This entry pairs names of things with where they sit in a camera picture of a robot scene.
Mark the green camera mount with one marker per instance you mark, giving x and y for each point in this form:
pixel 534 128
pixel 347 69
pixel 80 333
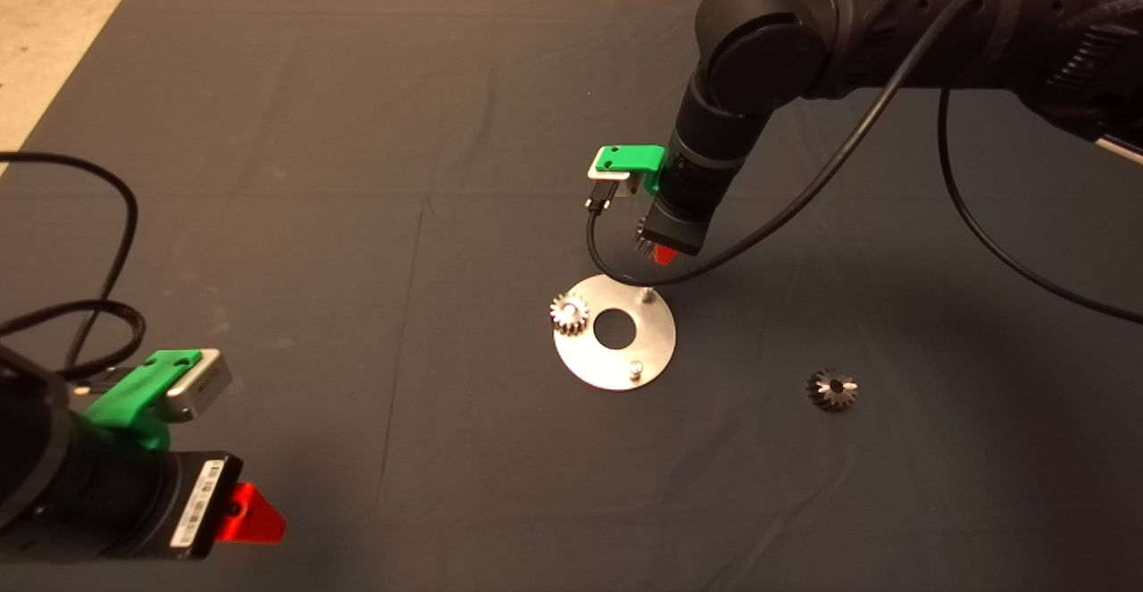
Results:
pixel 129 396
pixel 629 159

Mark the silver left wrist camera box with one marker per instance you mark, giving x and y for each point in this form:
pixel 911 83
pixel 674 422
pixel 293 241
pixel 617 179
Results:
pixel 204 387

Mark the round metal carrier plate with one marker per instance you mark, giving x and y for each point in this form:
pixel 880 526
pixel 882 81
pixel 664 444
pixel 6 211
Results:
pixel 656 342

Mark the dark grey table cloth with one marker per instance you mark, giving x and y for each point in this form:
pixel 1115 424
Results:
pixel 357 128

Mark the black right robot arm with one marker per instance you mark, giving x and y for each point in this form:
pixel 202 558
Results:
pixel 759 38

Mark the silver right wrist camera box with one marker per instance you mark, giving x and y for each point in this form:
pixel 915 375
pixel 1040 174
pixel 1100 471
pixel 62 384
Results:
pixel 616 183

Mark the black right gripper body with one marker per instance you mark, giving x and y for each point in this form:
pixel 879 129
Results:
pixel 683 217

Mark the green right camera mount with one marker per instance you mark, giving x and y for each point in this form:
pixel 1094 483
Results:
pixel 629 159

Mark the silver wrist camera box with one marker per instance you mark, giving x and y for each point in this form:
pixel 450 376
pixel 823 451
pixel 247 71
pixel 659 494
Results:
pixel 204 387
pixel 616 183

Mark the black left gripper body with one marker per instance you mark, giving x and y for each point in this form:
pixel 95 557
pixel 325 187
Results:
pixel 147 507

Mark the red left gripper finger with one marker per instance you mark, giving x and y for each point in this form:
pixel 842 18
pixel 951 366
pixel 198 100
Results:
pixel 254 521

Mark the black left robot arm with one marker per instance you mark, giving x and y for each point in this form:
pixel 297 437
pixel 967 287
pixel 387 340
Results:
pixel 36 458

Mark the green left camera mount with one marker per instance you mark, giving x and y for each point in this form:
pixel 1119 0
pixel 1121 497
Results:
pixel 129 396

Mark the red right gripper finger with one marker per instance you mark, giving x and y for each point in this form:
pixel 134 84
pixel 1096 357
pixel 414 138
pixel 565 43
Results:
pixel 665 255

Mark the steel planetary gear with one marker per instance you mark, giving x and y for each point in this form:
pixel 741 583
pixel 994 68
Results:
pixel 569 315
pixel 830 389
pixel 641 235

